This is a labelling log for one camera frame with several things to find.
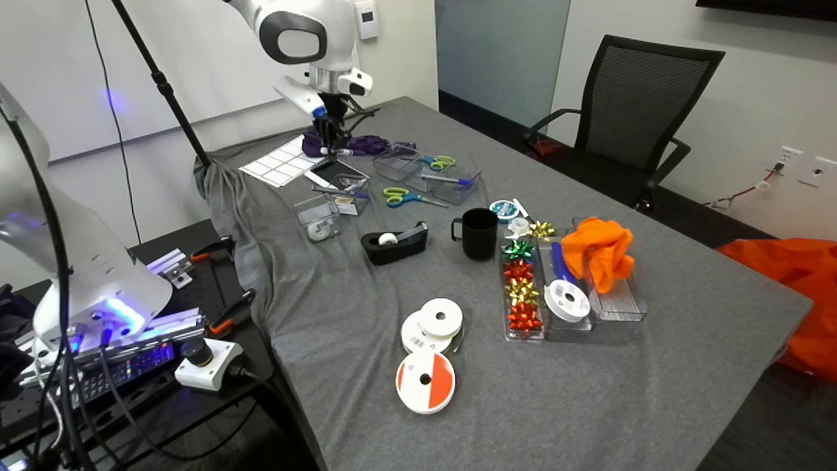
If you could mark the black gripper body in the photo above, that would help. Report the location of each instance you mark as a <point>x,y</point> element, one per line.
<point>333,124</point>

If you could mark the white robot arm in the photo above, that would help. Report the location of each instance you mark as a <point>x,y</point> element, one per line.
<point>316,41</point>

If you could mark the clear three-section tray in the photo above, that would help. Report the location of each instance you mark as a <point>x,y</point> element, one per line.
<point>452,187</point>

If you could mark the green scissors near tray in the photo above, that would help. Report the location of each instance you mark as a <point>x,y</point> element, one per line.
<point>402,198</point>

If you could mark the clear small tray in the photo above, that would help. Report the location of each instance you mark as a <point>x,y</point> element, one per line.
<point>322,215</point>

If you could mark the clear tray with bows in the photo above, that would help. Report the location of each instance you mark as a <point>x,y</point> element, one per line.
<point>522,280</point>

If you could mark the purple folded umbrella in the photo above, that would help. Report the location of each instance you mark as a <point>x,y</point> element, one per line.
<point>356,147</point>

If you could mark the white label sheet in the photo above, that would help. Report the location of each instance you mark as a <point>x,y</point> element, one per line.
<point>280,166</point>

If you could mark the green blue scissors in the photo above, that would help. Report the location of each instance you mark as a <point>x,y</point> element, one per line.
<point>439,162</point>

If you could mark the black tape dispenser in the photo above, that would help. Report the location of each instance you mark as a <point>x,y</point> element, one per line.
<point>393,243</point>

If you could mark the black mug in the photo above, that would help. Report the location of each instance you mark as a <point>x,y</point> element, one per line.
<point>478,233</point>

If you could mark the light blue tape roll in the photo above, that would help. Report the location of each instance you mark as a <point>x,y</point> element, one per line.
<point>509,209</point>

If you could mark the grey tablecloth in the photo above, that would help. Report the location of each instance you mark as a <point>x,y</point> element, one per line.
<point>403,355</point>

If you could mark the red white ribbon spool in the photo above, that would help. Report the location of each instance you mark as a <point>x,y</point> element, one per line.
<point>424,382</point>

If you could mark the orange cloth on table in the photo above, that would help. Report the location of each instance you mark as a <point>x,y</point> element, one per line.
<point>599,253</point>

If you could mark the white power adapter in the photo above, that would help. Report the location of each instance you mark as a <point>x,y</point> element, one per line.
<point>205,363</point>

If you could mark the black office chair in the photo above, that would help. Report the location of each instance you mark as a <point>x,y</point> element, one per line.
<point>624,134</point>

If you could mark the black camera stand pole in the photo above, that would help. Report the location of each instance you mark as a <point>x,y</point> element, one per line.
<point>160,81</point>

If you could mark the orange handled pliers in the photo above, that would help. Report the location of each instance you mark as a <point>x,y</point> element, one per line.
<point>228,321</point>

